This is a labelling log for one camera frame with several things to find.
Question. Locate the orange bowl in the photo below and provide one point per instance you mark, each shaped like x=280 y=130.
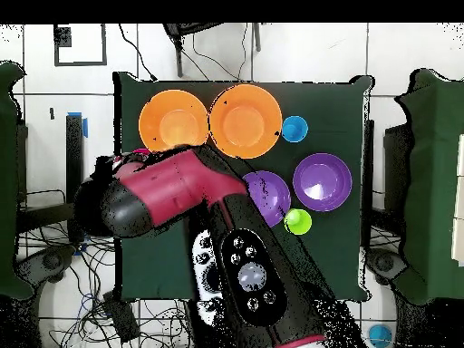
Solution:
x=174 y=123
x=245 y=121

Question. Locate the red bowl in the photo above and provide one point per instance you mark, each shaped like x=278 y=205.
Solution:
x=140 y=150

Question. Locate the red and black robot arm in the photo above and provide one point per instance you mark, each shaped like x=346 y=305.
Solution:
x=174 y=188

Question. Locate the purple bowl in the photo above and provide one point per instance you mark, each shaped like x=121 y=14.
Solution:
x=322 y=174
x=275 y=195

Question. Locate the yellow-green cup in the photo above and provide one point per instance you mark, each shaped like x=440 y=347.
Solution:
x=299 y=222

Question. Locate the blue cup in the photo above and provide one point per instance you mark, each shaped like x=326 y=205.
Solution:
x=380 y=335
x=294 y=128

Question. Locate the dark green table cloth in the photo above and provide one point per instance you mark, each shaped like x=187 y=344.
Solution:
x=156 y=268

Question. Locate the black power adapter box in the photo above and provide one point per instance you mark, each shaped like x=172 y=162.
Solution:
x=121 y=319

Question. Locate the green cloth covered table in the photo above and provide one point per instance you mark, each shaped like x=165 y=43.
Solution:
x=435 y=181
x=7 y=181

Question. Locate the white box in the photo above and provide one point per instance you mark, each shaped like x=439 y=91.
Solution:
x=459 y=199

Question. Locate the black camera tripod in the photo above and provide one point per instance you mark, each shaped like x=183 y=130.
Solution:
x=178 y=54

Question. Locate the grey pedestal foot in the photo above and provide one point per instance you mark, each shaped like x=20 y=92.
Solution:
x=384 y=264
x=52 y=261

